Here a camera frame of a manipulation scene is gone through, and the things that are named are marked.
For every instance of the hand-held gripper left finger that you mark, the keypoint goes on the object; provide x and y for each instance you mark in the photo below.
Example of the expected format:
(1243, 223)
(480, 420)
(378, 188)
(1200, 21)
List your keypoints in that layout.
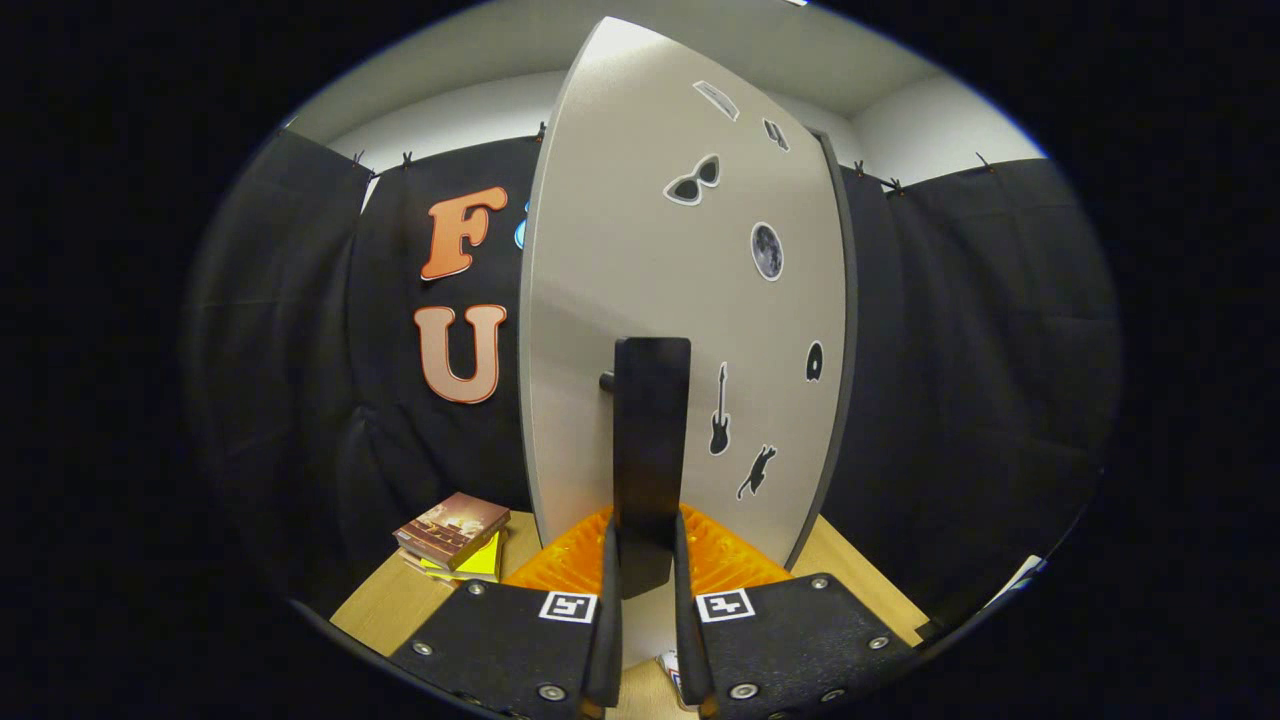
(520, 640)

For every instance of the brown book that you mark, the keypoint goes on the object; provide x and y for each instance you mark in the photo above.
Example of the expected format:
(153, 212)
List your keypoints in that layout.
(450, 525)

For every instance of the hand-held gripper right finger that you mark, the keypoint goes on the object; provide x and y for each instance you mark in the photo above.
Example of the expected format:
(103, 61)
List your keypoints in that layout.
(780, 640)

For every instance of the row of black clips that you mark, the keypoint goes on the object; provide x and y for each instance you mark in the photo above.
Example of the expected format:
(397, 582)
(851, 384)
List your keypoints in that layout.
(857, 167)

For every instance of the black backdrop cloth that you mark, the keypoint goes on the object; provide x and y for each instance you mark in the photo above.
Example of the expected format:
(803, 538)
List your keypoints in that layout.
(980, 350)

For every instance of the white striped canvas shoe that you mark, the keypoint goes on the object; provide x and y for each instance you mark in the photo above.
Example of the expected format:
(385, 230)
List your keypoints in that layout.
(671, 666)

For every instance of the yellow book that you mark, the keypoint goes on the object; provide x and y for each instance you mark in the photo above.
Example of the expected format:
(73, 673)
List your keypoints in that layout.
(485, 560)

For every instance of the beige shoe cabinet door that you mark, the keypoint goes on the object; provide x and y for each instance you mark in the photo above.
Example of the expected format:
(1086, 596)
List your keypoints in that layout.
(620, 250)

